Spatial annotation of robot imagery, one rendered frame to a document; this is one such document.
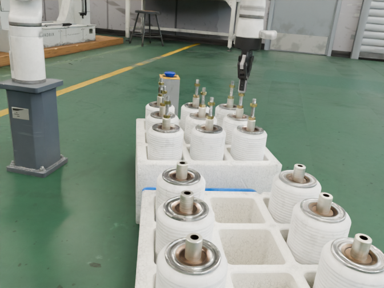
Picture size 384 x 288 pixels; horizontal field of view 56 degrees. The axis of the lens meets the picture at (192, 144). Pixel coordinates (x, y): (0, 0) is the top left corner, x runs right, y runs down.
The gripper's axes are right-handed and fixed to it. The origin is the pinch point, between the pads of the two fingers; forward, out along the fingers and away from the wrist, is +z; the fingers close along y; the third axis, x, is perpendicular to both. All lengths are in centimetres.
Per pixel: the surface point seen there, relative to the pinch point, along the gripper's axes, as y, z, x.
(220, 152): 17.8, 15.2, -0.9
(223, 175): 21.3, 20.1, 1.3
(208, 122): 16.9, 7.6, -5.3
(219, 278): 70, 10, 12
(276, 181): 39.3, 10.2, 15.7
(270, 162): 13.7, 17.0, 12.3
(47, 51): -183, 30, -220
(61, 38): -218, 21, -230
